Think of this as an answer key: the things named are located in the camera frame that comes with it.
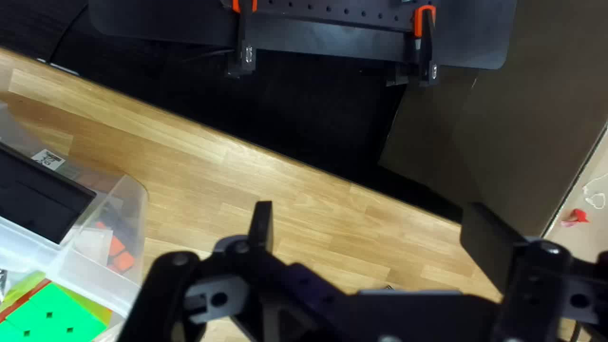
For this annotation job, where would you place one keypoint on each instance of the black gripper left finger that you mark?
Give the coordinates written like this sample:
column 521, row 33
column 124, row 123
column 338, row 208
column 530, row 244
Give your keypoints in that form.
column 190, row 297

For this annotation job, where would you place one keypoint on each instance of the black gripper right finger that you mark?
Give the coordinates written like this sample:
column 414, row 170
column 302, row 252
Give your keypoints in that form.
column 543, row 286

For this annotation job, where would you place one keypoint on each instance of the red black puzzle cube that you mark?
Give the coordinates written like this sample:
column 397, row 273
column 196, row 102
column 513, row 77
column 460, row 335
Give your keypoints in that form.
column 120, row 254

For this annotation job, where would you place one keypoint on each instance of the clear plastic storage container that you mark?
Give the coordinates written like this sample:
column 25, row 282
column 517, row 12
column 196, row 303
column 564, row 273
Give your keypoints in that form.
column 125, row 210

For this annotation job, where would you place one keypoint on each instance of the green puzzle cube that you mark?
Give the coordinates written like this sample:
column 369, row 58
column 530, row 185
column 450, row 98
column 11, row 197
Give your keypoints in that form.
column 49, row 316

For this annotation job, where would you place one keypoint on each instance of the small red object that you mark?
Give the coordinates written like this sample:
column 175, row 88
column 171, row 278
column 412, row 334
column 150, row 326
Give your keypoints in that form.
column 574, row 218

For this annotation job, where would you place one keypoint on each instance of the brown cardboard box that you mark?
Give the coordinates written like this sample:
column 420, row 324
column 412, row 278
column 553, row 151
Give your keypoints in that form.
column 505, row 126

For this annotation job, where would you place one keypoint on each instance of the black orange clamp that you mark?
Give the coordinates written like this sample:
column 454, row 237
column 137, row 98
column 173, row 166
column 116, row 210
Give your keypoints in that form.
column 239, row 54
column 422, row 26

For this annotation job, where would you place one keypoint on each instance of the black breadboard plate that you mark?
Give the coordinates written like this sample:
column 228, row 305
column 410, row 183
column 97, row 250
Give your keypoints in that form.
column 329, row 16

